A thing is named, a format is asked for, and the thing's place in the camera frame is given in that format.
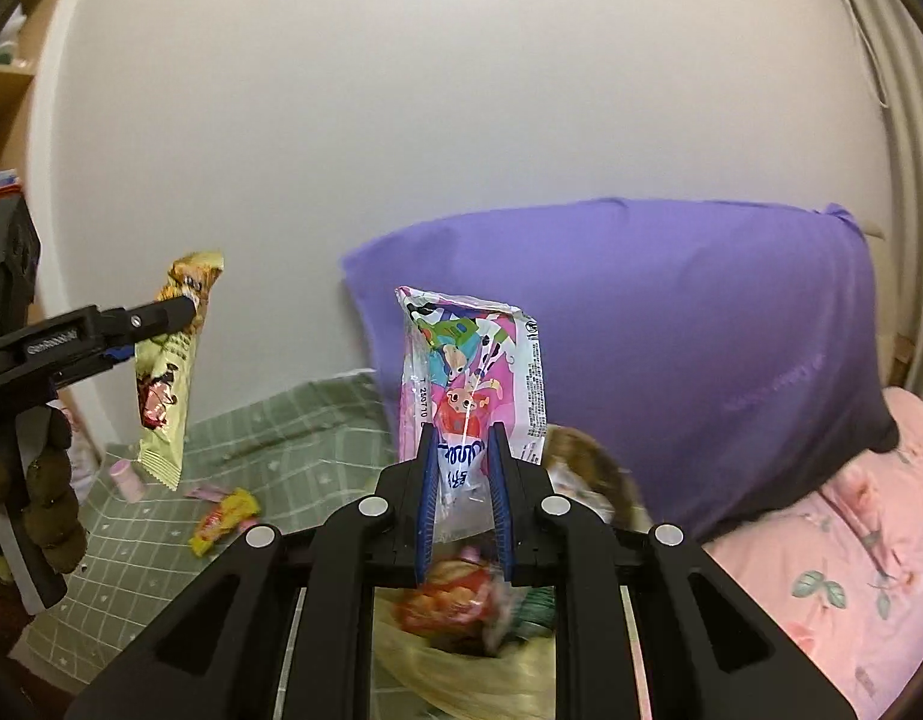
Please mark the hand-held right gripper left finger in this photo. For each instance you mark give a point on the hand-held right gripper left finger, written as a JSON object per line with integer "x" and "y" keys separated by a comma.
{"x": 427, "y": 502}

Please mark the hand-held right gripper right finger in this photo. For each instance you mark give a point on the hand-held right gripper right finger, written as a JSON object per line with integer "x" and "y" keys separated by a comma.
{"x": 500, "y": 502}

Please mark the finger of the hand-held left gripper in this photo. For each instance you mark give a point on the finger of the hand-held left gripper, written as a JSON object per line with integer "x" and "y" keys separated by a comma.
{"x": 146, "y": 320}
{"x": 118, "y": 354}

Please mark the yellow green snack wrapper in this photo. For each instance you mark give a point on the yellow green snack wrapper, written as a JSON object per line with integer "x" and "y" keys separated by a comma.
{"x": 165, "y": 405}

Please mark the cartoon print snack wrapper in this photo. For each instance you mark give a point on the cartoon print snack wrapper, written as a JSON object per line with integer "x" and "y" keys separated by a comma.
{"x": 469, "y": 360}

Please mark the yellow plastic bag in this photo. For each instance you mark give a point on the yellow plastic bag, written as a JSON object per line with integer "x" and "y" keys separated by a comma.
{"x": 431, "y": 675}

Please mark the person's left hand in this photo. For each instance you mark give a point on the person's left hand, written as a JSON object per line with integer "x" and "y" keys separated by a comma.
{"x": 56, "y": 517}

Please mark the brown white soft item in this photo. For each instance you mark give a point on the brown white soft item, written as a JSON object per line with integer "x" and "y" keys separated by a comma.
{"x": 589, "y": 472}

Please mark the red snack wrapper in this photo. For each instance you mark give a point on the red snack wrapper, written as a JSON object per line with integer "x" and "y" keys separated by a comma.
{"x": 450, "y": 596}

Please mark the green checkered blanket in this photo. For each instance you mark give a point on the green checkered blanket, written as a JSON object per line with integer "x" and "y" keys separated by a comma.
{"x": 296, "y": 427}

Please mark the small pink wrapper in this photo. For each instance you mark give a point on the small pink wrapper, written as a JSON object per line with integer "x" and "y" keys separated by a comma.
{"x": 206, "y": 493}

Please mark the yellow candy wrapper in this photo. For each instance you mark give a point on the yellow candy wrapper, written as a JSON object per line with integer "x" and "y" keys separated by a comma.
{"x": 225, "y": 521}

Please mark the purple pillow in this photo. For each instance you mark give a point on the purple pillow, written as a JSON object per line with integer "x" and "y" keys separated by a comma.
{"x": 656, "y": 352}

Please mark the pink floral blanket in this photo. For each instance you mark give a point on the pink floral blanket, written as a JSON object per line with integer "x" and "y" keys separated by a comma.
{"x": 828, "y": 562}

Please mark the white window frame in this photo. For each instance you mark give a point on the white window frame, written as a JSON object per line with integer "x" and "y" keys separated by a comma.
{"x": 907, "y": 165}

